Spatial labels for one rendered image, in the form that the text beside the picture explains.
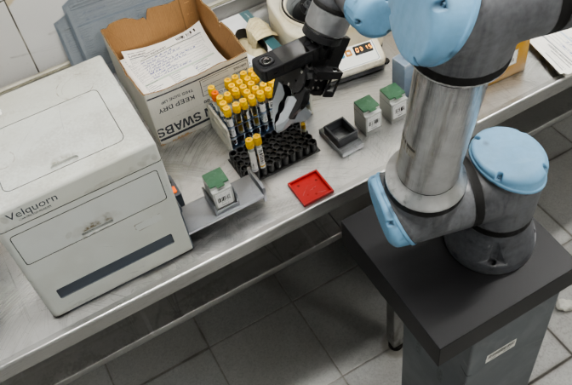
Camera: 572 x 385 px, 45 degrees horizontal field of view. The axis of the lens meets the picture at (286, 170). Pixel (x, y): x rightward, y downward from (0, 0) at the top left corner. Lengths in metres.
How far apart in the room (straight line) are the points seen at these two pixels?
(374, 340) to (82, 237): 1.20
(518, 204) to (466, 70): 0.39
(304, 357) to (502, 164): 1.27
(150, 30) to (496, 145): 0.94
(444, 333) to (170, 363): 1.25
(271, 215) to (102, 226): 0.34
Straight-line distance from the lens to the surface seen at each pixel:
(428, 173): 0.92
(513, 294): 1.20
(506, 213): 1.08
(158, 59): 1.67
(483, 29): 0.69
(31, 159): 1.17
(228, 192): 1.30
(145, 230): 1.25
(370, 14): 1.05
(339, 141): 1.43
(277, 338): 2.21
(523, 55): 1.62
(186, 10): 1.72
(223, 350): 2.22
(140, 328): 2.01
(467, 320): 1.16
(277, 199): 1.38
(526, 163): 1.06
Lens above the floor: 1.94
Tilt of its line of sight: 48 degrees down
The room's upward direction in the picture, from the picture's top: 9 degrees counter-clockwise
